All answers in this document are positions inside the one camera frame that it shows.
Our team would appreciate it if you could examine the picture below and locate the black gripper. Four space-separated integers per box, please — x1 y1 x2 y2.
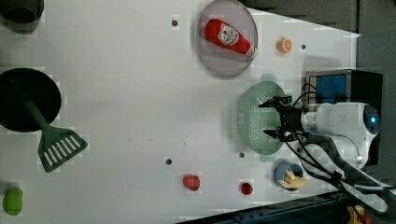
260 96 303 142

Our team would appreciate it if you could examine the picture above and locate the mint green plastic strainer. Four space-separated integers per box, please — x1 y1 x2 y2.
233 74 285 163

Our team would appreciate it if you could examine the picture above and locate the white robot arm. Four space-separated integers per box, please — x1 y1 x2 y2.
261 96 395 214

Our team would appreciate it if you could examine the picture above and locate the blue cup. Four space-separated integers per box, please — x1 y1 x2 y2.
275 162 304 189

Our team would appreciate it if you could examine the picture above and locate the silver black toaster oven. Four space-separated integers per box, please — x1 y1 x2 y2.
301 69 383 169

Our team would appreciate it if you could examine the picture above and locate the yellow banana toy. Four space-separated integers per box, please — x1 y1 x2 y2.
278 170 307 189

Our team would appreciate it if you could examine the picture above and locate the orange slice toy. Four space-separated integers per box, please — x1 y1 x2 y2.
276 37 292 53

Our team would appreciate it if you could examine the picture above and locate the red strawberry toy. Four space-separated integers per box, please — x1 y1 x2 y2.
183 175 201 191

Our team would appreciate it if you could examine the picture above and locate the red ketchup bottle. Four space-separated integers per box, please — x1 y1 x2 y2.
204 19 257 58

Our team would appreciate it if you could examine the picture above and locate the yellow red emergency button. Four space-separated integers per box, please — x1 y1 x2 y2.
347 206 374 224

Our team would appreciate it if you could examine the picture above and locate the green slotted spatula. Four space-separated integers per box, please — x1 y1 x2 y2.
10 81 88 173

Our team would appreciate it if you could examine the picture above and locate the black round pan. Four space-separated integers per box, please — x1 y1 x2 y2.
0 68 62 133

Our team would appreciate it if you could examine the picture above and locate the dark grey pot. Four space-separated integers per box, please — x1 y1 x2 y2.
0 0 45 35

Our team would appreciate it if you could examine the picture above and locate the green pepper toy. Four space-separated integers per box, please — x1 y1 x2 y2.
3 187 23 216

